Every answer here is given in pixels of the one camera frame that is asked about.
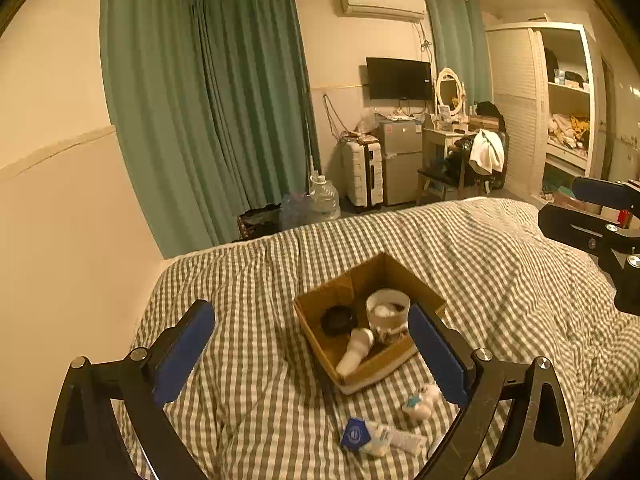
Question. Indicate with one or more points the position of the white tube with blue cap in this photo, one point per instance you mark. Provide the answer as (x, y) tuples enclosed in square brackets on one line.
[(395, 441)]

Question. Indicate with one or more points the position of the dark patterned floor bag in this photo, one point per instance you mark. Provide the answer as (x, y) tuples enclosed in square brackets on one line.
[(257, 222)]

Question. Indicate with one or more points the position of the white dressing table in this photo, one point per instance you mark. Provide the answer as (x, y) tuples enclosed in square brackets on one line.
[(436, 136)]

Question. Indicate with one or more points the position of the green checked blanket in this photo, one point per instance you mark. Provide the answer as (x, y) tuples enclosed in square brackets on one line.
[(250, 285)]

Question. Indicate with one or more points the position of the black round case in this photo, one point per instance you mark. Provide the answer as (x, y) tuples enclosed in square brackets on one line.
[(339, 321)]

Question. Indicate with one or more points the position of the white suitcase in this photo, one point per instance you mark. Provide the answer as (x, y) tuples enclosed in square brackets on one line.
[(361, 175)]

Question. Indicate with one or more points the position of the white plastic bottle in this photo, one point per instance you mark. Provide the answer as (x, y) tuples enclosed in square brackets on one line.
[(356, 350)]

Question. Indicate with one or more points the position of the bags on suitcase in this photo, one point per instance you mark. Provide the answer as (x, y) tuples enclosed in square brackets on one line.
[(360, 132)]

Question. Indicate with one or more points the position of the white patterned cup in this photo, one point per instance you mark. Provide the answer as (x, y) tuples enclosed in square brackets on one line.
[(387, 316)]

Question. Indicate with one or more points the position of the white oval vanity mirror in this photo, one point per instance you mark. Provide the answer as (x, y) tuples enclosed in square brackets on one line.
[(449, 91)]

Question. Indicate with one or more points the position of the wide green curtain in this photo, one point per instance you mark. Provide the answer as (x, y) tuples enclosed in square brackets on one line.
[(200, 135)]

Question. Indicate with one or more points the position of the small silver fridge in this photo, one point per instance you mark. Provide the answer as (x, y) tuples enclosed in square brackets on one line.
[(400, 165)]

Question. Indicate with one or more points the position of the white cloth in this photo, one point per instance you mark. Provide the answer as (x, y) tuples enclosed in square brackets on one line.
[(487, 152)]

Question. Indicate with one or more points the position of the white air conditioner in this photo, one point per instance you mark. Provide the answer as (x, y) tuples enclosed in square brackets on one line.
[(382, 4)]

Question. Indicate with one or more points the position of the small white toy figure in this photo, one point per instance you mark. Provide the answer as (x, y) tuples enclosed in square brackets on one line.
[(421, 402)]

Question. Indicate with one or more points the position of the white wardrobe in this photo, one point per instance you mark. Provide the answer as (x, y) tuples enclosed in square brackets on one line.
[(517, 100)]

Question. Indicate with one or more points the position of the cardboard box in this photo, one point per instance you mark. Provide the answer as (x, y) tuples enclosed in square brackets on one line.
[(400, 272)]

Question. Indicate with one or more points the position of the black plastic bag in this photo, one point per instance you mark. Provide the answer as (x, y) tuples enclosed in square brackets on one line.
[(460, 157)]

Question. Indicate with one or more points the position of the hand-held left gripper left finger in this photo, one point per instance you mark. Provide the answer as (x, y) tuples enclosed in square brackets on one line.
[(182, 355)]

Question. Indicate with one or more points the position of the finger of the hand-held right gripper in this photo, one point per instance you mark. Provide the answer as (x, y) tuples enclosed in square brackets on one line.
[(602, 191), (570, 225)]

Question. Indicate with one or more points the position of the dark wooden chair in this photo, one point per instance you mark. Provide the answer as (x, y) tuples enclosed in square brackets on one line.
[(504, 160)]

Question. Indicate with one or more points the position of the black wall television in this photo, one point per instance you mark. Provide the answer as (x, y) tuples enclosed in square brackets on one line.
[(398, 79)]

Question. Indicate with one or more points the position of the large clear water jug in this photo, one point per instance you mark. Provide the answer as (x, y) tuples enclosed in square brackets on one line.
[(325, 200)]

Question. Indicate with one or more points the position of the pile of clothes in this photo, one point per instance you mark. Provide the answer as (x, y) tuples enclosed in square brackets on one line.
[(567, 130)]

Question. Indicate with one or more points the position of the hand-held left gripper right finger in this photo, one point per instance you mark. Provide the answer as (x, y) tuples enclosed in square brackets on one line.
[(440, 360)]

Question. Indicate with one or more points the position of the empty clear water jug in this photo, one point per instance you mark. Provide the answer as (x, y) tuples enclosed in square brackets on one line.
[(296, 212)]

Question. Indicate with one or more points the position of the narrow green curtain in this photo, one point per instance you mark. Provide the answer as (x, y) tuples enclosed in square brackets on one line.
[(457, 45)]

